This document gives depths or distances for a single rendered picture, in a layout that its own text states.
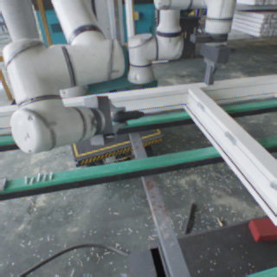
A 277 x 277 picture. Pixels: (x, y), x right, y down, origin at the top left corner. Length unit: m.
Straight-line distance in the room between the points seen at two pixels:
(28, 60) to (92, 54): 0.12
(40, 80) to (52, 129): 0.10
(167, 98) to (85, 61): 0.45
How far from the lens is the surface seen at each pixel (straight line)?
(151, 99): 0.82
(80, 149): 1.57
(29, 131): 0.42
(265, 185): 0.56
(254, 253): 0.82
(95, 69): 0.47
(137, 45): 1.40
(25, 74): 0.46
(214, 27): 0.82
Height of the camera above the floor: 1.27
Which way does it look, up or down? 37 degrees down
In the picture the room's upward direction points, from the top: 2 degrees counter-clockwise
